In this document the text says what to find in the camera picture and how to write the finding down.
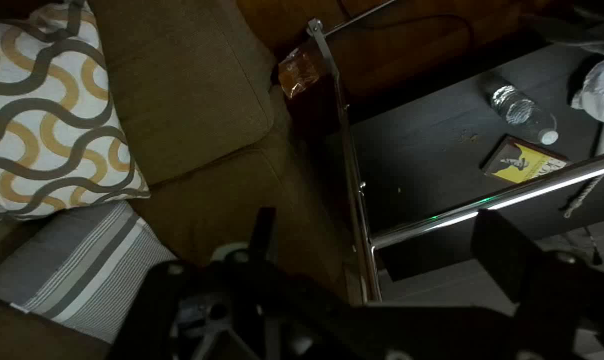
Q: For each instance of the black low table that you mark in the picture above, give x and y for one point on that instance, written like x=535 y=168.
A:
x=423 y=147

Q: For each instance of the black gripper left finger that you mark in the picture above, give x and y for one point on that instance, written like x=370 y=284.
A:
x=262 y=232

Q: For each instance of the yellow flat packet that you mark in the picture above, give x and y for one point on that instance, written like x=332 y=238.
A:
x=522 y=163

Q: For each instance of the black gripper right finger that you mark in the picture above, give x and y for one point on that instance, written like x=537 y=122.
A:
x=509 y=252

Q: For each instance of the wave patterned throw pillow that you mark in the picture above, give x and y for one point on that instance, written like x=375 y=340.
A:
x=43 y=133

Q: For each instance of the amber translucent object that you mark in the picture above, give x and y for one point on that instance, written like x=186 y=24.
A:
x=298 y=73

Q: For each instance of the chrome clothes rack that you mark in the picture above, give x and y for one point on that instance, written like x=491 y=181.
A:
x=514 y=195

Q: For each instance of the brown fabric sofa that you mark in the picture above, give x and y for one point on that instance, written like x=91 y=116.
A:
x=182 y=80

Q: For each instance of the grey striped throw pillow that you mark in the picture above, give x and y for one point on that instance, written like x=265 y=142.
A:
x=88 y=266

